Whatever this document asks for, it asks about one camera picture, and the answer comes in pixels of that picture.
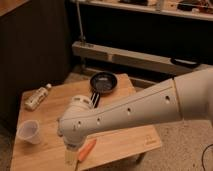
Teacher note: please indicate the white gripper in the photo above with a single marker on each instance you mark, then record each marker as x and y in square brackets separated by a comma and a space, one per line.
[71, 154]

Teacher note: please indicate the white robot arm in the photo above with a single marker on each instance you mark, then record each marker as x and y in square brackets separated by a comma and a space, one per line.
[184, 97]

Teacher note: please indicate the clear plastic cup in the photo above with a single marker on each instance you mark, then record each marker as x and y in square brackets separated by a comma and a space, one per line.
[29, 131]

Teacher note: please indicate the white plastic bottle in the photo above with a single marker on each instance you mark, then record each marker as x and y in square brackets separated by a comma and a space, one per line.
[37, 97]

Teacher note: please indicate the black frying pan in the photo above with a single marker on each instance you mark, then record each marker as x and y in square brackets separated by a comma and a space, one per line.
[102, 83]

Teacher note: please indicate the metal shelf beam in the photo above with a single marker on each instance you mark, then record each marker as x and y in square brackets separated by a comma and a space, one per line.
[131, 58]

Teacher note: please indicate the dark wooden cabinet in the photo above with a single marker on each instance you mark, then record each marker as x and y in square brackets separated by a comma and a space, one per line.
[34, 51]

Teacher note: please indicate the metal shelf post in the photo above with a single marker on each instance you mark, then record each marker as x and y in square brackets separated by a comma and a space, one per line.
[82, 37]

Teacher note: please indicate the black handle on shelf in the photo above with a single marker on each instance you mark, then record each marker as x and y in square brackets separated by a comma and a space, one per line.
[186, 64]

